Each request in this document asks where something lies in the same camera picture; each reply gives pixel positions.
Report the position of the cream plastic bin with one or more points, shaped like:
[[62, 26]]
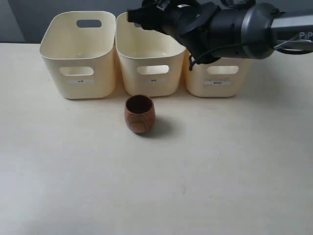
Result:
[[223, 78], [79, 52], [151, 62]]

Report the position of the brown wooden cup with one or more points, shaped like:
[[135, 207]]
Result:
[[139, 113]]

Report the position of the right cream plastic bin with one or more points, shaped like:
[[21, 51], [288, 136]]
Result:
[[223, 78]]

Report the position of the middle cream plastic bin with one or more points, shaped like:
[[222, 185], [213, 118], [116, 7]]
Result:
[[151, 62]]

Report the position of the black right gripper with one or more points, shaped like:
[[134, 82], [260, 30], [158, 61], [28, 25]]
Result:
[[186, 21]]

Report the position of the left cream plastic bin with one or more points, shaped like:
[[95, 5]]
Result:
[[79, 52]]

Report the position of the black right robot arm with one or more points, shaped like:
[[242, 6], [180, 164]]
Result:
[[245, 29]]

